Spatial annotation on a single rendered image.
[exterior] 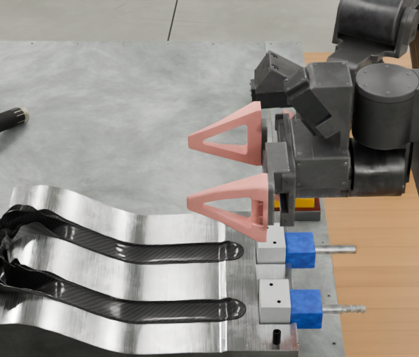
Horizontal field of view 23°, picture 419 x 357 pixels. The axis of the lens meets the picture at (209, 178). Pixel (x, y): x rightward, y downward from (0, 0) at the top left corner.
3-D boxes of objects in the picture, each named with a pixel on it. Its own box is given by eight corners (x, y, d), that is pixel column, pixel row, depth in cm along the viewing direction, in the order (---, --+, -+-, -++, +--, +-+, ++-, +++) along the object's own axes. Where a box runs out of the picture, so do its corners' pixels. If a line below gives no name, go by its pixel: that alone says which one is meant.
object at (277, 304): (361, 310, 131) (365, 279, 128) (366, 338, 127) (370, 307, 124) (257, 309, 131) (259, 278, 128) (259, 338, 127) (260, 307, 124)
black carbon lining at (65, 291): (243, 251, 139) (244, 195, 133) (246, 338, 126) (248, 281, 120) (-15, 251, 139) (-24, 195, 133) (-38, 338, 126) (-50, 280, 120)
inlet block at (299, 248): (351, 251, 140) (354, 221, 136) (356, 277, 136) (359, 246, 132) (254, 253, 139) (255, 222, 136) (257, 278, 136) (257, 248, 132)
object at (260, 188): (185, 188, 91) (291, 185, 91) (185, 141, 97) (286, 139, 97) (187, 246, 95) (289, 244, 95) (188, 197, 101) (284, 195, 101)
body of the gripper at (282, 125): (275, 174, 93) (357, 172, 93) (270, 110, 101) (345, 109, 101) (274, 229, 97) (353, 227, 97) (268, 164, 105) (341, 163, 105)
